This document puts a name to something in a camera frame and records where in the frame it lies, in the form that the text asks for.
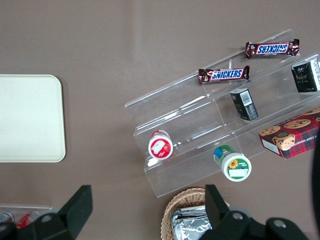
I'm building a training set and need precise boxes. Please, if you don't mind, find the red lid yogurt cup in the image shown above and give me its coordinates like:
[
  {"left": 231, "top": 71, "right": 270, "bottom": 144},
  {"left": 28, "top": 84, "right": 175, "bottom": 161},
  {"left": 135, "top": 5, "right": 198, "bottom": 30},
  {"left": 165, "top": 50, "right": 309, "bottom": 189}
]
[{"left": 147, "top": 129, "right": 174, "bottom": 160}]

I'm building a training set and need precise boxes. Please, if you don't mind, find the clear acrylic box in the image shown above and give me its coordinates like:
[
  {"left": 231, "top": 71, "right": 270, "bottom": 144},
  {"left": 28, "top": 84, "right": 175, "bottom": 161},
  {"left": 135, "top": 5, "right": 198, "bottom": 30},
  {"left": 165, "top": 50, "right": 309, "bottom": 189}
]
[{"left": 0, "top": 205, "right": 54, "bottom": 230}]

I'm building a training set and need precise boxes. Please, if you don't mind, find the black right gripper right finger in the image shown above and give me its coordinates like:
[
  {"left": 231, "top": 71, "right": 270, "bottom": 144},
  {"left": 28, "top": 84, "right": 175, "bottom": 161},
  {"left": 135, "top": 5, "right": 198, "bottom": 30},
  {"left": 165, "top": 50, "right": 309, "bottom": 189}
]
[{"left": 197, "top": 184, "right": 310, "bottom": 240}]

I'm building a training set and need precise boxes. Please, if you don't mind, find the tan wicker basket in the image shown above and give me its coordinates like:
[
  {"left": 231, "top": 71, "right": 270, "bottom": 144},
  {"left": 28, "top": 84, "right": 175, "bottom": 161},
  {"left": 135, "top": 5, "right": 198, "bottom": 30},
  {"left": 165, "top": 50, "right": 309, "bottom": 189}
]
[{"left": 161, "top": 187, "right": 231, "bottom": 240}]

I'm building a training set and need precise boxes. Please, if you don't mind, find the black drink carton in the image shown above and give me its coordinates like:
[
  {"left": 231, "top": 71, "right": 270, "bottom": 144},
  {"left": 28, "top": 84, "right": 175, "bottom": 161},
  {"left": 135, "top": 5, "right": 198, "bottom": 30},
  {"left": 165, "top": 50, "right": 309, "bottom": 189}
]
[
  {"left": 229, "top": 88, "right": 259, "bottom": 122},
  {"left": 291, "top": 57, "right": 320, "bottom": 94}
]

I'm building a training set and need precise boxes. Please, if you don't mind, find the red plaid cookie box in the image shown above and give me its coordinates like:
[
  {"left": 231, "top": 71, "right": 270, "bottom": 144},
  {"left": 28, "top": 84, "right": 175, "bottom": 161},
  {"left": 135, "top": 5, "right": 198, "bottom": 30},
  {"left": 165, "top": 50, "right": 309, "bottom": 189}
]
[{"left": 258, "top": 106, "right": 320, "bottom": 160}]

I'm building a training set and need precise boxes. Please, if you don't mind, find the green lid sunflower cup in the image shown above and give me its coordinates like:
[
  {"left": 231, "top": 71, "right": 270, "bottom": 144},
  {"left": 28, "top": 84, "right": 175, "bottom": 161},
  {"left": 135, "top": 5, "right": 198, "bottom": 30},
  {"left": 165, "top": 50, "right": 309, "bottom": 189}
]
[{"left": 213, "top": 144, "right": 252, "bottom": 182}]

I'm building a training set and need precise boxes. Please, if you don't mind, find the Snickers chocolate bar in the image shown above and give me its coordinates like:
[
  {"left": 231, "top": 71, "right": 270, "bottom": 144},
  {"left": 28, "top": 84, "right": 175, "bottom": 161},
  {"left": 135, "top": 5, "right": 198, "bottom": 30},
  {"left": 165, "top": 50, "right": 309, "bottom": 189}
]
[
  {"left": 245, "top": 38, "right": 301, "bottom": 60},
  {"left": 198, "top": 65, "right": 251, "bottom": 85}
]

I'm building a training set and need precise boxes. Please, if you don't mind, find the clear acrylic stepped shelf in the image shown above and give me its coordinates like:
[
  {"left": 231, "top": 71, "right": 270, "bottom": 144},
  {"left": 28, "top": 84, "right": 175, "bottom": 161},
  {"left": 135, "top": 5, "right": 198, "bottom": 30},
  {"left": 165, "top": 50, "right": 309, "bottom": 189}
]
[{"left": 124, "top": 28, "right": 320, "bottom": 199}]

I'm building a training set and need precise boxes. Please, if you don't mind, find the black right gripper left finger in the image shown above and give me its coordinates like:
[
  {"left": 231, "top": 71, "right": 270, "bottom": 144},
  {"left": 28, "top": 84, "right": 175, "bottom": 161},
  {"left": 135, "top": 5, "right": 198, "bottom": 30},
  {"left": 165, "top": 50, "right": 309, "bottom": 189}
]
[{"left": 0, "top": 184, "right": 94, "bottom": 240}]

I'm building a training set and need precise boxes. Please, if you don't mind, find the silver foil packet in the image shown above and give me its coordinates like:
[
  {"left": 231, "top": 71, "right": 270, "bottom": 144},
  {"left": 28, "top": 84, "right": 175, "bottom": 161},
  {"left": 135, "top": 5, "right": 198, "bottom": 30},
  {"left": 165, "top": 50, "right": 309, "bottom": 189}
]
[
  {"left": 177, "top": 206, "right": 209, "bottom": 220},
  {"left": 171, "top": 211, "right": 213, "bottom": 240}
]

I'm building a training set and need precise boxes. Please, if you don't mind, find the red and silver soda can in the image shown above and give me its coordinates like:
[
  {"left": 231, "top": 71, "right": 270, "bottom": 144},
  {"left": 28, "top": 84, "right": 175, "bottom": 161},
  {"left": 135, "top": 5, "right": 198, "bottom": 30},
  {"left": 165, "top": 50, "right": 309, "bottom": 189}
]
[
  {"left": 0, "top": 211, "right": 15, "bottom": 225},
  {"left": 15, "top": 210, "right": 41, "bottom": 230}
]

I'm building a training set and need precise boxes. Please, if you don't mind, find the cream plastic tray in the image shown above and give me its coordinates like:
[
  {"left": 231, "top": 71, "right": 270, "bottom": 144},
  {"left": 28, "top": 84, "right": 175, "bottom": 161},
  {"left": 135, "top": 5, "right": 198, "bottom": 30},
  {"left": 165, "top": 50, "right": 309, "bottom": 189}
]
[{"left": 0, "top": 74, "right": 67, "bottom": 163}]

